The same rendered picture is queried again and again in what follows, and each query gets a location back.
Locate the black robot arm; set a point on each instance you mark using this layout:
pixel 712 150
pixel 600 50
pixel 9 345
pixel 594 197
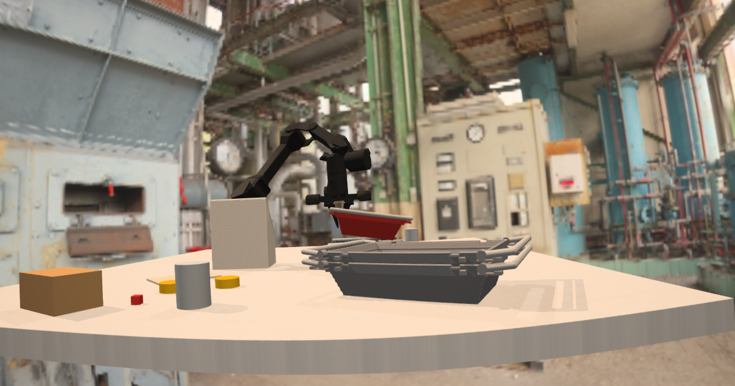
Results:
pixel 343 157

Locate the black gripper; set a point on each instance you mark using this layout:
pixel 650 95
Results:
pixel 337 186

